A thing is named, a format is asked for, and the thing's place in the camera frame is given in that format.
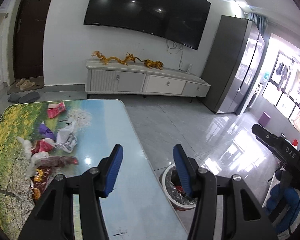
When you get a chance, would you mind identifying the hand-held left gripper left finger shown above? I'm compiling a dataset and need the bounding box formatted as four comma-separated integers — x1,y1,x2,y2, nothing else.
17,144,123,240

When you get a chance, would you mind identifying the blue curtain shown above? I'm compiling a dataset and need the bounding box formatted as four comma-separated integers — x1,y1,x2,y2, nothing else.
248,11,269,34

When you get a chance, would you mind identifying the purple stool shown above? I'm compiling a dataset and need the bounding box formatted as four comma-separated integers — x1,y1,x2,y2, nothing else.
259,111,274,130

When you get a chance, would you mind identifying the white television cabinet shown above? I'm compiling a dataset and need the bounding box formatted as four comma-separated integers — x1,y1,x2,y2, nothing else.
84,58,211,103

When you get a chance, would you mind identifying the red crumpled wrapper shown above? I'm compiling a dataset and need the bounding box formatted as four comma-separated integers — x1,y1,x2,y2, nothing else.
174,185,188,198

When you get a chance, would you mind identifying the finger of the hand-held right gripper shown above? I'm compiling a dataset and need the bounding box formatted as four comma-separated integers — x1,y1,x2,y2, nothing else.
252,124,282,154

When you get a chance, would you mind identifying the row of hanging clothes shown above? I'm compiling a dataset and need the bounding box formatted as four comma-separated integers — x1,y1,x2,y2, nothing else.
275,60,300,112

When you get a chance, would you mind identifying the white falling tissue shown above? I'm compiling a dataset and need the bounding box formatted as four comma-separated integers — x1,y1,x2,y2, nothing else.
16,137,35,159

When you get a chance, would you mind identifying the white printed plastic bag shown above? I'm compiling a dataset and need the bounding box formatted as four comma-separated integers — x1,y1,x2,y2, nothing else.
56,121,78,153

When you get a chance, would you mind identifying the blue cloth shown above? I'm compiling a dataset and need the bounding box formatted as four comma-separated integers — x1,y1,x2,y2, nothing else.
269,184,300,212

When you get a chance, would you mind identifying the golden dragon figurine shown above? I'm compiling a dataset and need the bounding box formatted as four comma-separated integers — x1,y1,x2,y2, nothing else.
91,51,140,66

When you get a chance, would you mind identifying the wall-mounted black television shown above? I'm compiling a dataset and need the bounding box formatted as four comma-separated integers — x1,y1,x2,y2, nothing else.
83,0,212,51

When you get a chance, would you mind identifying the white trash bin with liner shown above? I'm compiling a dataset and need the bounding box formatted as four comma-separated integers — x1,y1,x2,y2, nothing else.
159,164,198,212

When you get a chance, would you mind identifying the grey double-door refrigerator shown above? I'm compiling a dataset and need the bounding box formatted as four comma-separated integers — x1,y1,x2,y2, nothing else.
201,15,265,115

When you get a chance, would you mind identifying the dark brown door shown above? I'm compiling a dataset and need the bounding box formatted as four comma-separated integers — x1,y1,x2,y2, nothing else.
13,0,59,81

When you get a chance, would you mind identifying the red white snack packet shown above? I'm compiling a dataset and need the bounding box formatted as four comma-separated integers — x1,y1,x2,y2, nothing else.
31,140,56,154

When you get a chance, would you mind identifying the white washing machine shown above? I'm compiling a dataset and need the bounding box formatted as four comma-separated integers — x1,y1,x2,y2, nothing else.
249,82,263,110

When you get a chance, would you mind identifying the television cable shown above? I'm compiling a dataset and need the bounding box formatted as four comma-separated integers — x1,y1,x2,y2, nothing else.
166,39,189,72

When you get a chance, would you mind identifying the clear plastic bag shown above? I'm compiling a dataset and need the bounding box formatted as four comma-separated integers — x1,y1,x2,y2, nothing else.
27,152,79,178

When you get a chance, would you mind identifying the golden tiger figurine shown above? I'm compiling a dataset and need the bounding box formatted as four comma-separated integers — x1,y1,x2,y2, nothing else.
142,59,164,70

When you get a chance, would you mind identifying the orange snack packet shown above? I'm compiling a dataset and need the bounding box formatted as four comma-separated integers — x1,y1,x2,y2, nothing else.
30,167,53,200

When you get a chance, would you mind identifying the purple wrapper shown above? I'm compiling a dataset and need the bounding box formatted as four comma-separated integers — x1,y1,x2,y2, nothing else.
39,121,57,140

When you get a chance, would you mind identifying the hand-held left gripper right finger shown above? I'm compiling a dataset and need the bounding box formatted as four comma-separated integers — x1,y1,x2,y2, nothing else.
173,144,278,240

